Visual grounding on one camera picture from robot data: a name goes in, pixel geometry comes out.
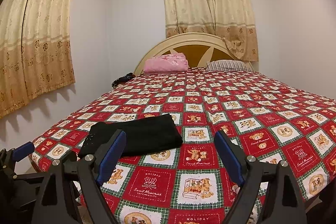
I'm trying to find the pink folded blanket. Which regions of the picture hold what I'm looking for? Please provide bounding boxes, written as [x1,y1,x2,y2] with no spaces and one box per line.
[143,53,189,75]

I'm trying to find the beige curtain left wall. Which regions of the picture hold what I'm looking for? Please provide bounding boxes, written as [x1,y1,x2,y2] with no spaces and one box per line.
[1,0,75,117]

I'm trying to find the beige curtain behind headboard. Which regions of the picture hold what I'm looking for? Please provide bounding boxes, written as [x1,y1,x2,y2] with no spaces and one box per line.
[164,0,259,62]

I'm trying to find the red patchwork teddy bedspread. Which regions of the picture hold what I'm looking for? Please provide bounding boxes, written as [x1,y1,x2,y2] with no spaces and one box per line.
[30,69,335,223]

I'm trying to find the black pants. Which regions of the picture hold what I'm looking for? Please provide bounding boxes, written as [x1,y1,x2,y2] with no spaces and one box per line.
[78,114,183,159]

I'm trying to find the dark item beside bed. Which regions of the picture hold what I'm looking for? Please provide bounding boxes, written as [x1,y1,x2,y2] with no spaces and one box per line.
[111,73,135,89]

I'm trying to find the cream arched wooden headboard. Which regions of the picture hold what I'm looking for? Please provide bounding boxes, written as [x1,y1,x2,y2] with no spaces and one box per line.
[134,32,254,76]

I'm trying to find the striped pillow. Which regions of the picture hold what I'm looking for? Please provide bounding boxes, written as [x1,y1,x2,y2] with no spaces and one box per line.
[206,60,254,72]

